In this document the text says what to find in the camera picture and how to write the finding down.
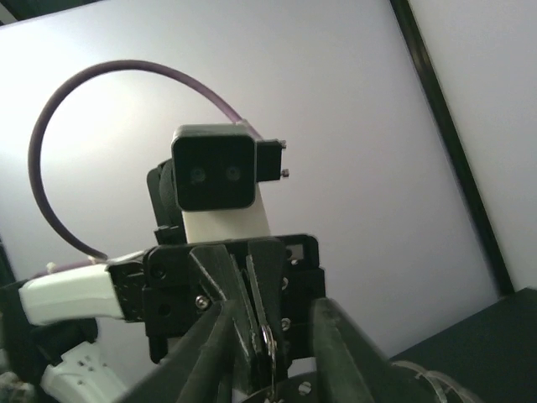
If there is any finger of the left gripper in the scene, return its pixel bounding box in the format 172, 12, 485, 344
189, 244, 263, 390
246, 238, 288, 378

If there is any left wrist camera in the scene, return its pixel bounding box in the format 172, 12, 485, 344
170, 123, 291, 245

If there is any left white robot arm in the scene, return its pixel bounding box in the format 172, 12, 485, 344
1, 161, 325, 402

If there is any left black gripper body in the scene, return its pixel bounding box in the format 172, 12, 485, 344
109, 234, 326, 377

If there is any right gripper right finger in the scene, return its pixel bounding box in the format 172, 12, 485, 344
311, 298, 420, 402

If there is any metal disc with keyrings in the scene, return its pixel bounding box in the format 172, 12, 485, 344
245, 326, 482, 402

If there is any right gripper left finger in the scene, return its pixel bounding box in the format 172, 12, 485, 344
119, 301, 235, 403

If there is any black frame post right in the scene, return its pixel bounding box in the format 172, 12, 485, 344
389, 0, 515, 297

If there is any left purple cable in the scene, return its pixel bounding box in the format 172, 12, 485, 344
28, 59, 261, 270

